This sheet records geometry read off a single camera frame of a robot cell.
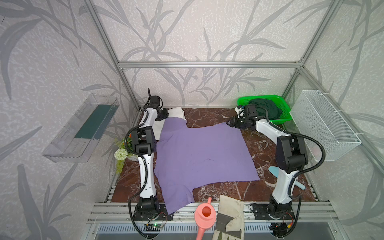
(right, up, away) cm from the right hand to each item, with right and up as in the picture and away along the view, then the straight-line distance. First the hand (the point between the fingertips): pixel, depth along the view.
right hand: (230, 118), depth 98 cm
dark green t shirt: (+30, +7, +13) cm, 34 cm away
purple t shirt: (-29, -25, -5) cm, 39 cm away
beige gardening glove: (-6, -50, -29) cm, 58 cm away
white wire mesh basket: (+34, 0, -30) cm, 45 cm away
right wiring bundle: (+20, -54, -27) cm, 64 cm away
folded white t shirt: (-40, +5, +14) cm, 43 cm away
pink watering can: (-18, -42, -35) cm, 58 cm away
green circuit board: (-42, -53, -27) cm, 73 cm away
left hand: (-44, +7, +11) cm, 46 cm away
